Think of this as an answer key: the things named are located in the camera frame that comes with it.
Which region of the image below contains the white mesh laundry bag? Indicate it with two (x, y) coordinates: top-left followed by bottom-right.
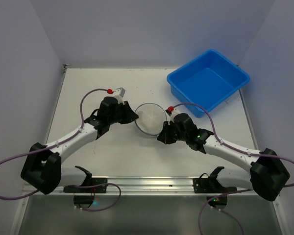
(135, 103), (168, 137)

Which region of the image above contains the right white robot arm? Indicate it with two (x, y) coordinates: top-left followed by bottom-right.
(157, 113), (290, 201)

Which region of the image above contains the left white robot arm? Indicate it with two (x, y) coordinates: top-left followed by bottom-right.
(21, 97), (139, 194)

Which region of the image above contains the blue plastic tub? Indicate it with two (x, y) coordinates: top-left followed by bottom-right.
(167, 49), (250, 112)

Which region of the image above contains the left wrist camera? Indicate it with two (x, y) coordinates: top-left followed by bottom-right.
(112, 88), (125, 103)

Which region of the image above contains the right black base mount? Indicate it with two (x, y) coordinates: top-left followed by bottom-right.
(193, 166), (237, 209)

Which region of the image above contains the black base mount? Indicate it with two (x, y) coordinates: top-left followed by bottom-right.
(193, 166), (237, 209)
(63, 166), (108, 209)

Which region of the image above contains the aluminium mounting rail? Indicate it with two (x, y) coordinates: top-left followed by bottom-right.
(55, 176), (252, 195)

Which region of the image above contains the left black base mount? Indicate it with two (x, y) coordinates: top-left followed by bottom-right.
(63, 166), (108, 209)

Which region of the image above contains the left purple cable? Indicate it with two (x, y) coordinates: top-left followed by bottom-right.
(0, 88), (113, 200)

